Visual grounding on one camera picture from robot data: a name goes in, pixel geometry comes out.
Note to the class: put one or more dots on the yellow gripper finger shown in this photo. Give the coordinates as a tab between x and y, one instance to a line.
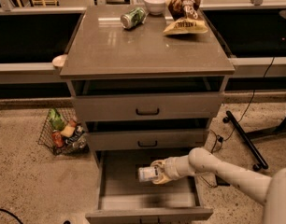
162	180
158	163

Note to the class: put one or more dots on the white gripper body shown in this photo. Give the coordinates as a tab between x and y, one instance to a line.
171	168

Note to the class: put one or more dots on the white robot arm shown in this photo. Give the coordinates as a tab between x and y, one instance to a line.
268	191

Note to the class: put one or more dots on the bottom grey drawer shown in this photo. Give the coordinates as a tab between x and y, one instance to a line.
124	199

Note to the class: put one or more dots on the grey drawer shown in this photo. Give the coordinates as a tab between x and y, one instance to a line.
124	199
141	134
122	100

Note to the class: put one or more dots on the middle grey drawer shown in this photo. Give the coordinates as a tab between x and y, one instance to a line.
141	134

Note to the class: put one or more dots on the grey drawer cabinet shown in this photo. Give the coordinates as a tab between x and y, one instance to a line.
102	49

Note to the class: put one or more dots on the top grey drawer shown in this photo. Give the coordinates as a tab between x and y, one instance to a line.
122	100

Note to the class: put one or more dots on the black floor pedal box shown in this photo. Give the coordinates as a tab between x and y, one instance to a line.
221	182

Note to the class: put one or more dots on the green chip bag in basket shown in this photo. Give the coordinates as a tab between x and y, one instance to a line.
56	119

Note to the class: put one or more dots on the black wheeled stand base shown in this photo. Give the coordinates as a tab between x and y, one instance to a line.
248	137

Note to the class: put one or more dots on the small round white disc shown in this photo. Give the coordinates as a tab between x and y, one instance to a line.
59	60

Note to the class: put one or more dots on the green soda can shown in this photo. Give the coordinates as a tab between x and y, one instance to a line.
133	18

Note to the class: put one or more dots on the brown chip bag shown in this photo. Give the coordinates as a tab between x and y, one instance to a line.
186	18

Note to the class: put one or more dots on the white bowl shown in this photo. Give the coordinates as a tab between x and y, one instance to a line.
155	7

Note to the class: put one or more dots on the black wire basket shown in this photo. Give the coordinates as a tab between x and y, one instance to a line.
62	133

